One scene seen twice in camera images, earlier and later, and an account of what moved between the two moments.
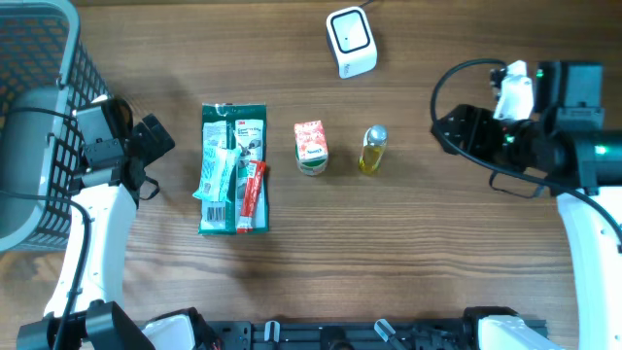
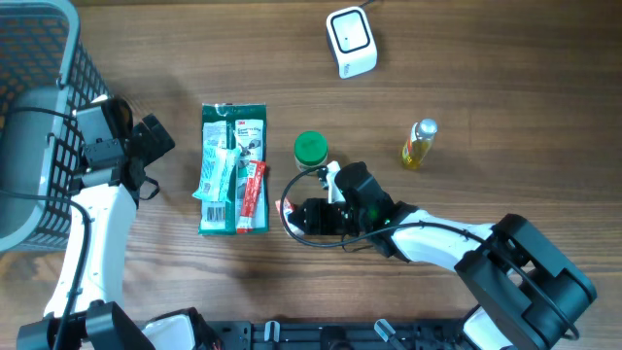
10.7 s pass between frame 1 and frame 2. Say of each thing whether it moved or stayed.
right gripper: moved
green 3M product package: stayed
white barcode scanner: stayed
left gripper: stayed
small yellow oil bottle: moved
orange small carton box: moved
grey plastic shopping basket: stayed
